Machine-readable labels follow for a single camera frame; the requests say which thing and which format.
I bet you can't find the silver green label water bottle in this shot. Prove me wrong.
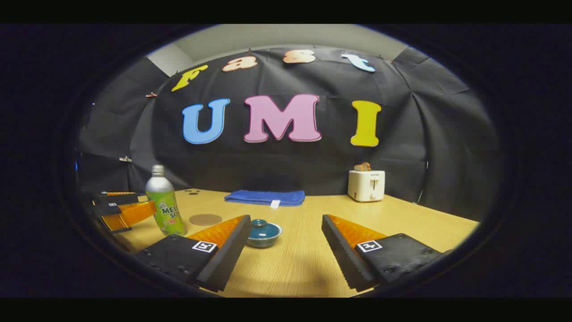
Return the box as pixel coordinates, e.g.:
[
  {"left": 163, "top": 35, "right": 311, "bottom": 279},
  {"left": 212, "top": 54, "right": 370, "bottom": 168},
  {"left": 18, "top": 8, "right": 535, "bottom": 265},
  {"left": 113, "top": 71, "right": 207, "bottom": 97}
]
[{"left": 145, "top": 165, "right": 187, "bottom": 237}]

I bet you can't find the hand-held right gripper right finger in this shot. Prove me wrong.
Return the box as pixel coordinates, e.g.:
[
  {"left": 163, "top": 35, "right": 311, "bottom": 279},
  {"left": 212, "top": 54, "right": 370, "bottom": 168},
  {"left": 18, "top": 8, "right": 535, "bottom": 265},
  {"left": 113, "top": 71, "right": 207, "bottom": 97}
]
[{"left": 321, "top": 214, "right": 451, "bottom": 293}]

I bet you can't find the pale blue teacup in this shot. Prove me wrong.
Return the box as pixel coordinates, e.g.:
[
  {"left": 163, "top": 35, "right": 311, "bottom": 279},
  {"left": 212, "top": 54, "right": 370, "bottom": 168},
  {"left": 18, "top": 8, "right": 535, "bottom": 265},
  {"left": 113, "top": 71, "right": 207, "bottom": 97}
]
[{"left": 247, "top": 222, "right": 283, "bottom": 249}]

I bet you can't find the black backdrop cloth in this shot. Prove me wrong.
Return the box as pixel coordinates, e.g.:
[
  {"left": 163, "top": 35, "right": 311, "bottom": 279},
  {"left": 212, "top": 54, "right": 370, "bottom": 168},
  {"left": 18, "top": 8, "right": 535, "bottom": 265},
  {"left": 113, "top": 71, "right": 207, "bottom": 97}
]
[{"left": 76, "top": 45, "right": 501, "bottom": 222}]

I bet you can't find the folded blue towel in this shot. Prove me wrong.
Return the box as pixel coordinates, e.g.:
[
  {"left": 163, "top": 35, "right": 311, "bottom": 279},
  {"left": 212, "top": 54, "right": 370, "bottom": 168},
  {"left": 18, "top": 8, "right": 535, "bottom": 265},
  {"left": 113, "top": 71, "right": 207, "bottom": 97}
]
[{"left": 224, "top": 190, "right": 306, "bottom": 209}]

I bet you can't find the round brown coaster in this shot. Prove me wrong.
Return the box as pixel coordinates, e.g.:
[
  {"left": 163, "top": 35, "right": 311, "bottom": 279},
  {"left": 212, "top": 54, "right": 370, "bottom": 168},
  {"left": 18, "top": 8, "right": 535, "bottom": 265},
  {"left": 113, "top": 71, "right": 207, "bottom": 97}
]
[{"left": 189, "top": 213, "right": 223, "bottom": 226}]

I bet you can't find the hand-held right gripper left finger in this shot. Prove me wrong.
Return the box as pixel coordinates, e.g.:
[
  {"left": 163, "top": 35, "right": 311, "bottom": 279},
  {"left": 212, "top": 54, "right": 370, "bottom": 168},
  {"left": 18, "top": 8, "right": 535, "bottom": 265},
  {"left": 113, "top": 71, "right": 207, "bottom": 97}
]
[{"left": 133, "top": 215, "right": 253, "bottom": 293}]

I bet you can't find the white toaster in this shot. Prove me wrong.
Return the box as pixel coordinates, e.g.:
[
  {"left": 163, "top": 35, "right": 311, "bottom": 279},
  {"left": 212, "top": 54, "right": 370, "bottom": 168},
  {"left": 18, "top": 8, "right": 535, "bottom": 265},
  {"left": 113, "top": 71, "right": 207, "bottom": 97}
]
[{"left": 348, "top": 169, "right": 386, "bottom": 203}]

